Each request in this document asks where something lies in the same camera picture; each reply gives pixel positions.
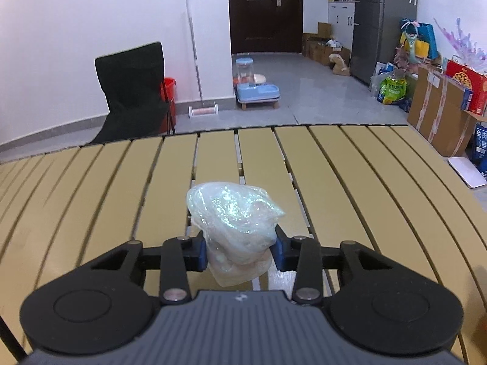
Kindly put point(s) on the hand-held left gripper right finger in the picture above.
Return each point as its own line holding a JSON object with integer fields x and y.
{"x": 278, "y": 254}

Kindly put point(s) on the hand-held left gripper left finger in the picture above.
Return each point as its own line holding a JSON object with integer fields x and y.
{"x": 202, "y": 254}

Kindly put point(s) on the iridescent plastic bag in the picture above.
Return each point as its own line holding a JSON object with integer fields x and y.
{"x": 232, "y": 220}

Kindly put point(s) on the tan folding camping table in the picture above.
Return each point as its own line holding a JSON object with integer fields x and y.
{"x": 114, "y": 197}

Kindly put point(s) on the blue pet bowl stand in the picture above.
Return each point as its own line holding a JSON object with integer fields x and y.
{"x": 258, "y": 93}

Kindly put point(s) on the red bucket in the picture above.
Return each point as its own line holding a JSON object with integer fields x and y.
{"x": 169, "y": 95}

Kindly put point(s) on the black folding chair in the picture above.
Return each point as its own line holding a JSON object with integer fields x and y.
{"x": 133, "y": 91}

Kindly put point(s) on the blue pet water dispenser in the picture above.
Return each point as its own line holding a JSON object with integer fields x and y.
{"x": 244, "y": 70}

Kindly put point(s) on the beige plush toy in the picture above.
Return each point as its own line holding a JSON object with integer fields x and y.
{"x": 338, "y": 64}

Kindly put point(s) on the white plastic bag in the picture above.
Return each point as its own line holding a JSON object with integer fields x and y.
{"x": 378, "y": 81}

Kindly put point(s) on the green pet food bag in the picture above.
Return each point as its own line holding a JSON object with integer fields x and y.
{"x": 393, "y": 91}

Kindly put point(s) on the white sponge mop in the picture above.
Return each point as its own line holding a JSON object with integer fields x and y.
{"x": 194, "y": 53}

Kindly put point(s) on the white bathroom scale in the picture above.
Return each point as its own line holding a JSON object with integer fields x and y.
{"x": 468, "y": 171}

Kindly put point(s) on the low brown cardboard box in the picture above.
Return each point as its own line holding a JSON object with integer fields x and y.
{"x": 315, "y": 47}

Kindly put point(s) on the large taped cardboard box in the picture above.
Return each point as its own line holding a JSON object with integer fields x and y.
{"x": 437, "y": 114}

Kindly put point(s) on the small brown cardboard box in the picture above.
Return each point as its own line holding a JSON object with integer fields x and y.
{"x": 324, "y": 30}

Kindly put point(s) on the blue pet food bag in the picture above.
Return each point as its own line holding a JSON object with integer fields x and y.
{"x": 481, "y": 148}

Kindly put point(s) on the pink artificial flower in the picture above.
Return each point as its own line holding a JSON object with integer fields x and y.
{"x": 405, "y": 59}

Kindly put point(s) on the dark wooden door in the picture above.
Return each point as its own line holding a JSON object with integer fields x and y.
{"x": 262, "y": 15}

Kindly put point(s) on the white cabinet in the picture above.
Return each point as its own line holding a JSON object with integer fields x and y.
{"x": 340, "y": 19}

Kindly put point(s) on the grey refrigerator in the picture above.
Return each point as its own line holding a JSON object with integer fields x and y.
{"x": 376, "y": 26}

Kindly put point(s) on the yellow gift bag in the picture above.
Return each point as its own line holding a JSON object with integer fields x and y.
{"x": 420, "y": 47}

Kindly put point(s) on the red gift box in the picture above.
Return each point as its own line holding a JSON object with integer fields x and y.
{"x": 466, "y": 83}

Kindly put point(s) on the blue gift bag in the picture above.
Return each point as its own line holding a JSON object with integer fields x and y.
{"x": 426, "y": 34}

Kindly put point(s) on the purple feathery decoration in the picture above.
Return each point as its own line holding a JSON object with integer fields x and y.
{"x": 462, "y": 43}

